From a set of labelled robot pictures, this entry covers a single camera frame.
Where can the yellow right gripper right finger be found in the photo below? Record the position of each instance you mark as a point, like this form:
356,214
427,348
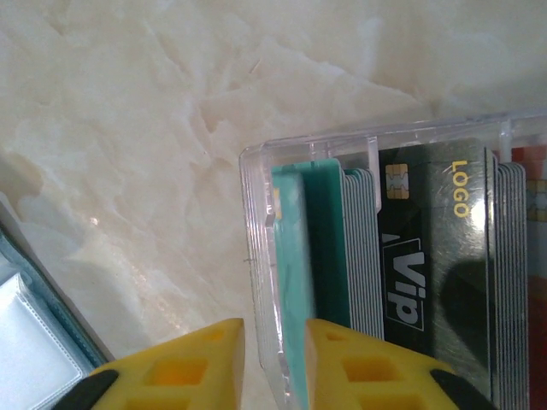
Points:
376,380

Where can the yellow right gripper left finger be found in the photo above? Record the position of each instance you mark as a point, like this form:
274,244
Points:
179,376

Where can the teal credit card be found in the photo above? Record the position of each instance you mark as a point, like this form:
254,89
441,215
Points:
290,256

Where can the blue leather card holder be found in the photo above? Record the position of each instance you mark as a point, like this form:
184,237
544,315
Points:
30,341

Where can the black VIP card stack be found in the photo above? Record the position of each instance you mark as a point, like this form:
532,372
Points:
448,256

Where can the teal card stack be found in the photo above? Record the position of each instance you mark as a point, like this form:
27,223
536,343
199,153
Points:
329,239

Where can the clear acrylic card box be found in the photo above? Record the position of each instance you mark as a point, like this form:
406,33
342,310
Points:
256,213

